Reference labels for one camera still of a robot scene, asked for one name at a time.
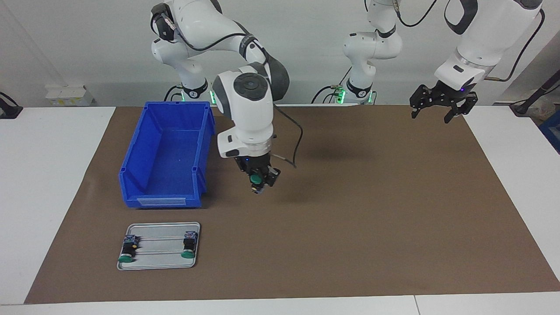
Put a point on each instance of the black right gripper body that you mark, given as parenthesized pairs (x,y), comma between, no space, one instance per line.
(253,164)

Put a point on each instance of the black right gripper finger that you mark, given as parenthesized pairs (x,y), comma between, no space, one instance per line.
(248,177)
(271,177)

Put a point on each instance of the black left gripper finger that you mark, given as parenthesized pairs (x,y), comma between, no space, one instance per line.
(464,108)
(423,99)

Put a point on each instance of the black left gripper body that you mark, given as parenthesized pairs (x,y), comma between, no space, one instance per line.
(453,96)

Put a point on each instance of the green push button switch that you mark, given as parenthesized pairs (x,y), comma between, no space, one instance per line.
(255,179)
(127,249)
(189,246)

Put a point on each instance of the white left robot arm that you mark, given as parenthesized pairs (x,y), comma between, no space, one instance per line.
(485,35)

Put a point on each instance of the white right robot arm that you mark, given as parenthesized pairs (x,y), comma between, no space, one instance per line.
(251,118)

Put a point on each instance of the black stand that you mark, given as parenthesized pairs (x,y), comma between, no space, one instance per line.
(523,107)

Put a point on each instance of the crumpled clear plastic bag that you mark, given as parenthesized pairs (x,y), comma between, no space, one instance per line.
(549,105)

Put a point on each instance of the blue plastic storage bin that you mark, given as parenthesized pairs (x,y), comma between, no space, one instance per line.
(162,192)

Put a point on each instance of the blue crate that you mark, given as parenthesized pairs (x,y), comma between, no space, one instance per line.
(553,131)

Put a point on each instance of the brown table mat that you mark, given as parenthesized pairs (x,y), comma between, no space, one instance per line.
(350,227)

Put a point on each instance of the silver metal tray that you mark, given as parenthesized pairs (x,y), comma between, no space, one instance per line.
(162,229)

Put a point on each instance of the small white box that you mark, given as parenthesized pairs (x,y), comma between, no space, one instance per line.
(65,94)

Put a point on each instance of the black clamp mount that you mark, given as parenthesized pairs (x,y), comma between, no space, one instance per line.
(8,111)

